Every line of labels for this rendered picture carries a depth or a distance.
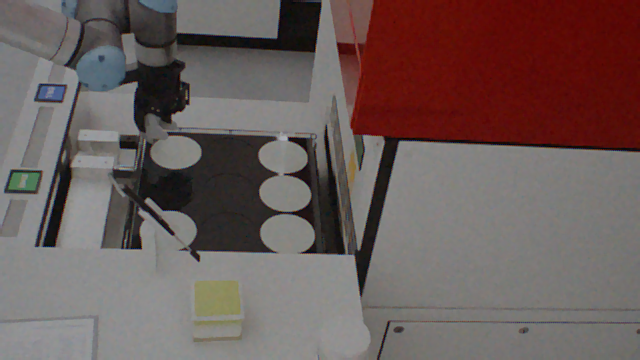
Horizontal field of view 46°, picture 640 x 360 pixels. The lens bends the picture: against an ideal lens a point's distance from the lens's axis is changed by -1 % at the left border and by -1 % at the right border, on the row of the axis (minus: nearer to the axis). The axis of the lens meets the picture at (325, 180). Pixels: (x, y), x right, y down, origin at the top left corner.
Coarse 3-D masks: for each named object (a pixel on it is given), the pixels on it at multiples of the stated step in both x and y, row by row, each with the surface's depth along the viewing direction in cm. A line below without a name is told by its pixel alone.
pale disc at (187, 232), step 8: (168, 216) 141; (176, 216) 141; (184, 216) 141; (176, 224) 139; (184, 224) 140; (192, 224) 140; (184, 232) 138; (192, 232) 139; (160, 240) 136; (176, 240) 137; (184, 240) 137; (192, 240) 137; (160, 248) 135; (168, 248) 135; (176, 248) 135
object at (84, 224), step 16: (80, 192) 145; (96, 192) 146; (112, 192) 148; (80, 208) 142; (96, 208) 143; (64, 224) 139; (80, 224) 139; (96, 224) 140; (64, 240) 136; (80, 240) 137; (96, 240) 137
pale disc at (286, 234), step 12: (276, 216) 144; (288, 216) 145; (264, 228) 142; (276, 228) 142; (288, 228) 142; (300, 228) 143; (264, 240) 139; (276, 240) 140; (288, 240) 140; (300, 240) 140; (312, 240) 141; (288, 252) 138; (300, 252) 138
